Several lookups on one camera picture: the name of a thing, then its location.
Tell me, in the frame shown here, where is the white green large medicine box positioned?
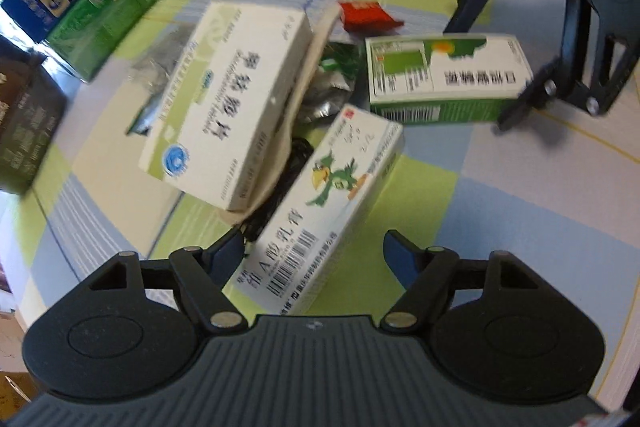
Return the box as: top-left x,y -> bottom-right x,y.
139,1 -> 312,211

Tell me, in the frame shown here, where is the dark noodle bowl package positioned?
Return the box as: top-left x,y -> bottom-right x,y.
1,38 -> 67,195

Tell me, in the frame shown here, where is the red paper packet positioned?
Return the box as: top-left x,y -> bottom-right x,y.
340,1 -> 404,34

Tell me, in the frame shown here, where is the white parrot ointment box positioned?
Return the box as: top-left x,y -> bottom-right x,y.
231,104 -> 404,315

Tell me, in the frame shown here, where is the silver green foil bag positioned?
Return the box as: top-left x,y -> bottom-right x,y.
296,41 -> 366,124

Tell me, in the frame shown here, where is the light green carton box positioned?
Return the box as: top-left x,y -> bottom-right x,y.
45,0 -> 201,84

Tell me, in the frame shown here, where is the clear silver plastic bag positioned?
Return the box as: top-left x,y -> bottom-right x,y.
126,24 -> 195,136

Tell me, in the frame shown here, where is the checkered tablecloth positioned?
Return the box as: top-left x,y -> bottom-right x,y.
1,0 -> 639,407

